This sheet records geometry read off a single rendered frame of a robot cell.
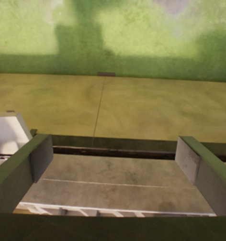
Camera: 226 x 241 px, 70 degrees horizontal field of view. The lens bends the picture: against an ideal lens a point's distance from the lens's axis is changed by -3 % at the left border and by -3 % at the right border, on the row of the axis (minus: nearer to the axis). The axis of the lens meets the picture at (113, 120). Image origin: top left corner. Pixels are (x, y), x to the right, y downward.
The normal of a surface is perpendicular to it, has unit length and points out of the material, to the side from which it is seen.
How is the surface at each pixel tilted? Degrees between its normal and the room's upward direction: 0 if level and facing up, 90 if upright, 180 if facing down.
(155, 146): 90
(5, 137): 0
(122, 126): 90
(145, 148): 90
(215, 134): 90
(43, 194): 80
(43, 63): 0
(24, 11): 0
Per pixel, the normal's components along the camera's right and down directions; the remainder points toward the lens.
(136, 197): 0.01, -0.63
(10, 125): -0.05, 0.65
